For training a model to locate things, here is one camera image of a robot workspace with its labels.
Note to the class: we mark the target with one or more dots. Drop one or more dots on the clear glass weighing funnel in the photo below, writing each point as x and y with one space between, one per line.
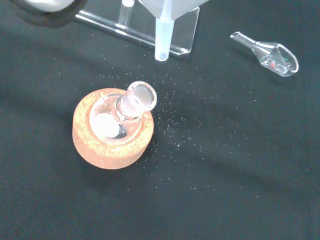
280 58

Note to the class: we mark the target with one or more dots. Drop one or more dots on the clear acrylic funnel stand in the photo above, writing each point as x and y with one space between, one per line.
183 32

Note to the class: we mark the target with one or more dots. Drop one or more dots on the clear glass round-bottom flask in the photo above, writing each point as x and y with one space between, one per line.
110 122

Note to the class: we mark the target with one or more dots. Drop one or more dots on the black bench cloth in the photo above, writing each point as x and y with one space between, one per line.
200 187

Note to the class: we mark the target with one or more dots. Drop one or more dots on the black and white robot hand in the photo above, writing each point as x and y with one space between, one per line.
47 6

